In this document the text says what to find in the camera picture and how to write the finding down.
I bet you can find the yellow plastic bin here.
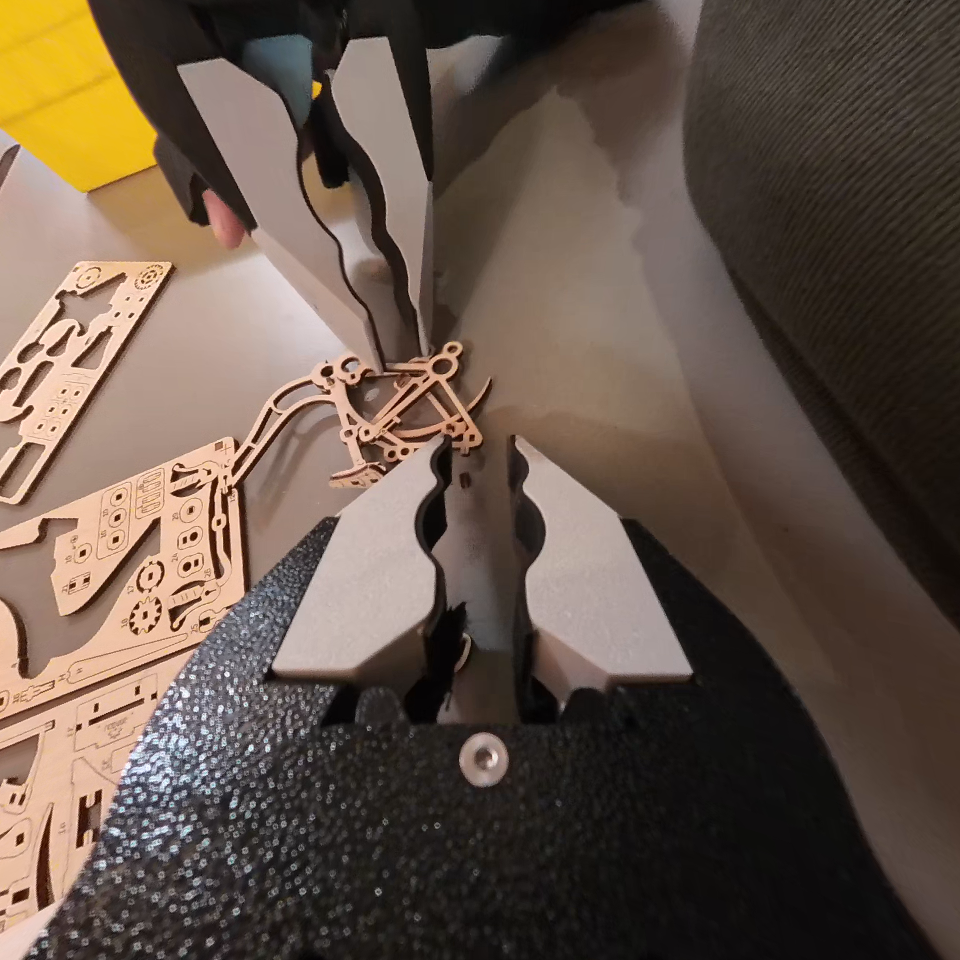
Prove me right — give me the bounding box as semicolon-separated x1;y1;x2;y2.
0;0;162;192

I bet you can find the triangular wooden bicycle frame part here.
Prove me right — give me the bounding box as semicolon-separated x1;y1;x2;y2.
367;341;495;455

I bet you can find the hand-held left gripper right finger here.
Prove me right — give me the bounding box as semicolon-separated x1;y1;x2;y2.
512;435;696;699

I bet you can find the wooden bicycle frame with saddle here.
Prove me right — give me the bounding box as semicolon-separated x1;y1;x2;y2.
221;356;421;492

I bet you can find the wooden part sheet with gears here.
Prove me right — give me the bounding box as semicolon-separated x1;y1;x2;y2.
0;437;249;740

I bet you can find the narrow wooden part sheet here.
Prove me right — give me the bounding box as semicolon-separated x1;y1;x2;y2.
0;260;174;504

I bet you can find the person's right hand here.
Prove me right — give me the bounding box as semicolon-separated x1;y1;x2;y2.
153;137;249;250

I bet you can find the person's dark clothing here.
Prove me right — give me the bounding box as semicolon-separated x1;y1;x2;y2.
684;0;960;601

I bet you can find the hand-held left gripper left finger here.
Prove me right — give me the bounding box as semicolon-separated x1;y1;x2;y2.
271;437;460;706

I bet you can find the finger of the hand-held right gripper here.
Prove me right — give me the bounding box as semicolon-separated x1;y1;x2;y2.
178;63;385;372
332;36;438;357

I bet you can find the wooden part sheet with slots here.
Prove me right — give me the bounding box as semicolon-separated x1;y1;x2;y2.
0;678;162;931

